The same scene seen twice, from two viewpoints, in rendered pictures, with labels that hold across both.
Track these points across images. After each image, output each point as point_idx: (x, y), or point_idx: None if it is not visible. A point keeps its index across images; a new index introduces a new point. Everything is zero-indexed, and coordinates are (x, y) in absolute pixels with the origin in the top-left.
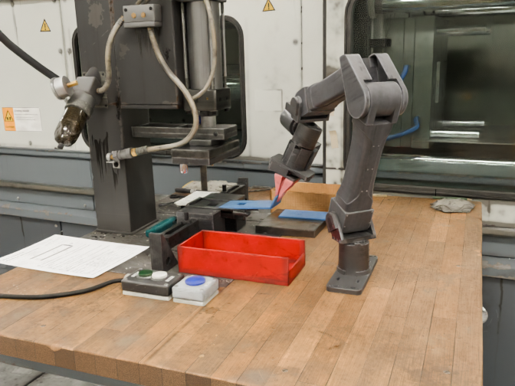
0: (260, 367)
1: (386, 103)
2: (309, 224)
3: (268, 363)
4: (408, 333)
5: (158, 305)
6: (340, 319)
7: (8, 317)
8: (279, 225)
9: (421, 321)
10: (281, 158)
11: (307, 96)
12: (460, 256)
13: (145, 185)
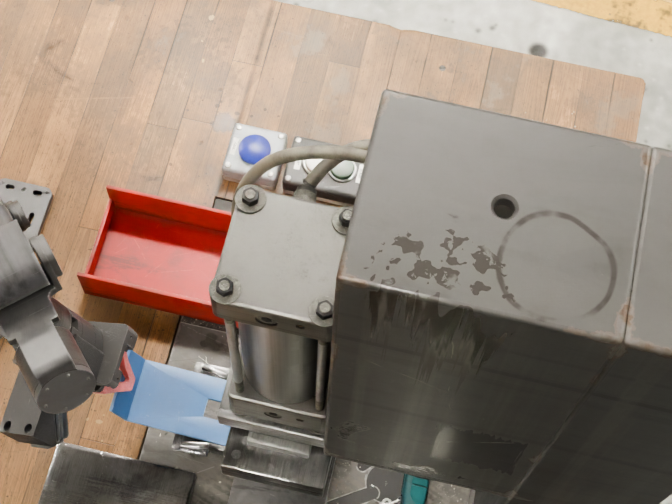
0: (140, 2)
1: None
2: (67, 490)
3: (131, 9)
4: None
5: (305, 132)
6: (39, 109)
7: (506, 85)
8: (139, 475)
9: None
10: (104, 353)
11: (12, 218)
12: None
13: (483, 498)
